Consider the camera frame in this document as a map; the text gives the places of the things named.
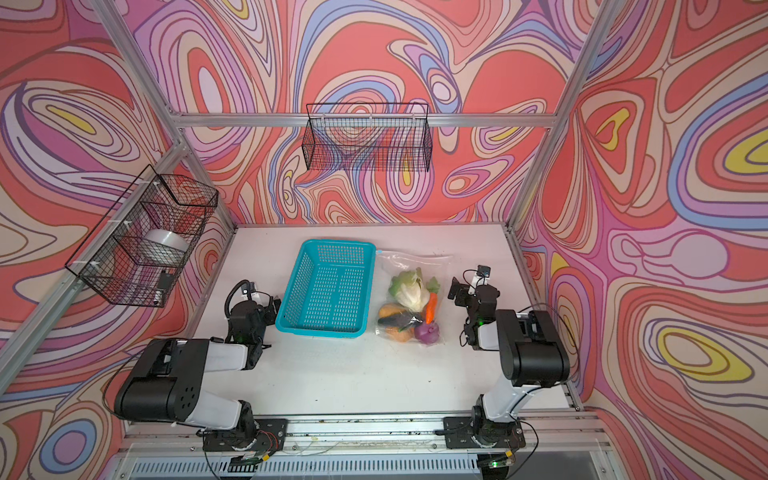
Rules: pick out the tan bread bun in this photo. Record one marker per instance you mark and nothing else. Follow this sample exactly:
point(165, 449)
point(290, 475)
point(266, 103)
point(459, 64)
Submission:
point(398, 335)

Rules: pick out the purple onion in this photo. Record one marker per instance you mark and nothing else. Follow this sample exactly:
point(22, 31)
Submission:
point(427, 333)

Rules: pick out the brown potato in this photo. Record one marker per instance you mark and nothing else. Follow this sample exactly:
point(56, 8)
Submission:
point(390, 310)

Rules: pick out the green lettuce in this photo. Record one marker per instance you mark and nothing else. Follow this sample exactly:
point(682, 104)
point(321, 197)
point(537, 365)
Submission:
point(409, 290)

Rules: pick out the teal plastic basket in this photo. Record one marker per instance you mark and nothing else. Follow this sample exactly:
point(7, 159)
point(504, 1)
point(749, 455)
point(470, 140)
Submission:
point(328, 292)

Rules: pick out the white roll in basket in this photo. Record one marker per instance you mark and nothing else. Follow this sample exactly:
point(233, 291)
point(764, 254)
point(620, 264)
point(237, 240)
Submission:
point(163, 248)

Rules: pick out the black wire basket wall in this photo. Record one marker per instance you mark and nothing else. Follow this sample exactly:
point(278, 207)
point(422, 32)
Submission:
point(368, 136)
point(156, 226)

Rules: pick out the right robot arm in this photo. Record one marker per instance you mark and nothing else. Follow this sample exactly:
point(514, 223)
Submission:
point(532, 358)

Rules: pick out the clear zip top bag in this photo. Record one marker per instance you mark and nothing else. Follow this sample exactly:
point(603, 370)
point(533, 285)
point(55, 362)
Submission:
point(390, 263)

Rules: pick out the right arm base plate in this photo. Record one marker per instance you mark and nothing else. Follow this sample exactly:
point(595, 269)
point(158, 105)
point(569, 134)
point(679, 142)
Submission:
point(470, 432)

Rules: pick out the black wire basket back wall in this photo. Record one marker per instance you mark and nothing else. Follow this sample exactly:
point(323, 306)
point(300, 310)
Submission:
point(368, 136)

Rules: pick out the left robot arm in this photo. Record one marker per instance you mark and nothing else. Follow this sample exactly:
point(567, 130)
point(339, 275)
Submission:
point(166, 383)

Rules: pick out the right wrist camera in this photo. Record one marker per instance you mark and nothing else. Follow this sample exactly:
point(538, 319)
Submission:
point(482, 275)

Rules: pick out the orange carrot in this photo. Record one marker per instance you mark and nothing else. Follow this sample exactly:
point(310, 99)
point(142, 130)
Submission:
point(433, 287)

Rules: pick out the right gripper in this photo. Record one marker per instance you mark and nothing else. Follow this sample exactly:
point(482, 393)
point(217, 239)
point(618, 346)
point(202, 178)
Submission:
point(463, 292)

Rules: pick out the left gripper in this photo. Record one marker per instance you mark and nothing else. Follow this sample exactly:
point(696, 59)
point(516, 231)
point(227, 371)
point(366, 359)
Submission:
point(267, 311)

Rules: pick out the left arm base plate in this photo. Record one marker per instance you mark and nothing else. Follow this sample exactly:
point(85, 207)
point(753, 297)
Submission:
point(260, 435)

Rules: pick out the black wire basket left wall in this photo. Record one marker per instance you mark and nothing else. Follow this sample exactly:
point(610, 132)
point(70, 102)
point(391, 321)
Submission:
point(156, 226)

